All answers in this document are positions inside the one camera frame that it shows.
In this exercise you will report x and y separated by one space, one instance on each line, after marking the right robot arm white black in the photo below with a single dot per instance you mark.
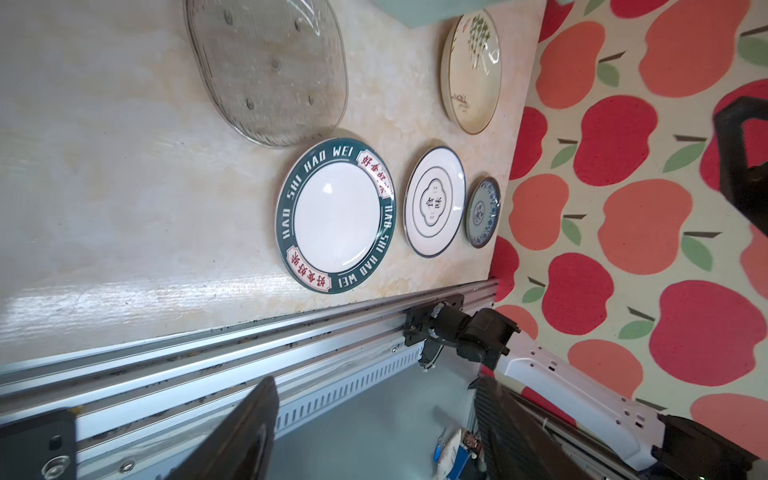
668 367

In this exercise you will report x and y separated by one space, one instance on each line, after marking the light green plastic bin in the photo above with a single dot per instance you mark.
418 13

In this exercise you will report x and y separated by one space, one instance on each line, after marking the cream plate with plant motif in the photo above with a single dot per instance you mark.
471 72

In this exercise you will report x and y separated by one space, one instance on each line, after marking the white plate black line pattern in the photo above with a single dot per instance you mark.
435 200

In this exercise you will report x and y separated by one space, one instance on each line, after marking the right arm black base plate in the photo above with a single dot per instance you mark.
441 321

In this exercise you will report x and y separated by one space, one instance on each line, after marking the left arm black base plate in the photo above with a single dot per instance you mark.
40 447

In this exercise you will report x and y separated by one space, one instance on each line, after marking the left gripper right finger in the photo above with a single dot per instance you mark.
515 446

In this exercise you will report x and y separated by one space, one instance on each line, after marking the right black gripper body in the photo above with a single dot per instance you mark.
743 186

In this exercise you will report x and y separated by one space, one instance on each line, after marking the front aluminium rail base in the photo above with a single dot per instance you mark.
139 409

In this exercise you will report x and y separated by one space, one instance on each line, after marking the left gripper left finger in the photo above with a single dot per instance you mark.
240 447

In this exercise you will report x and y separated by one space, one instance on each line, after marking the large green rim lettered plate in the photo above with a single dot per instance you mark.
335 216

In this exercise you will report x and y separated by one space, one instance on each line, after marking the blue white patterned plate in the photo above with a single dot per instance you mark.
482 214

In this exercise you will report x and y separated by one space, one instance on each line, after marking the grey clear glass plate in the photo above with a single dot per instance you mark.
275 70

